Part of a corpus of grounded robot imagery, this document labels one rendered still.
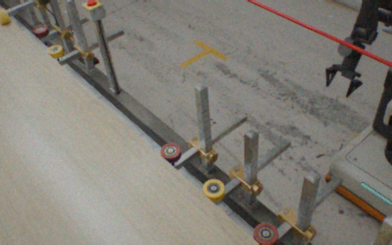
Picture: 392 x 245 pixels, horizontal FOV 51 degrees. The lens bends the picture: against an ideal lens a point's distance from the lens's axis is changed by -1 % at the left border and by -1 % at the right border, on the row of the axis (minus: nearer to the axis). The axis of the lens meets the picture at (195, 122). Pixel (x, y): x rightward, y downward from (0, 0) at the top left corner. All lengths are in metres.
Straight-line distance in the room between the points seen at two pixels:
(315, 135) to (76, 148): 1.74
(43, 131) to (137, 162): 0.47
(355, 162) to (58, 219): 1.61
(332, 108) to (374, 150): 0.71
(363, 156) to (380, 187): 0.22
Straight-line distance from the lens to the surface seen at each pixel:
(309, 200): 1.35
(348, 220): 2.57
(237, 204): 1.71
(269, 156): 1.67
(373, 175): 2.43
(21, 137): 1.90
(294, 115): 3.07
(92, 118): 1.85
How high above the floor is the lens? 2.12
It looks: 45 degrees down
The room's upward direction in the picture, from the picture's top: 6 degrees counter-clockwise
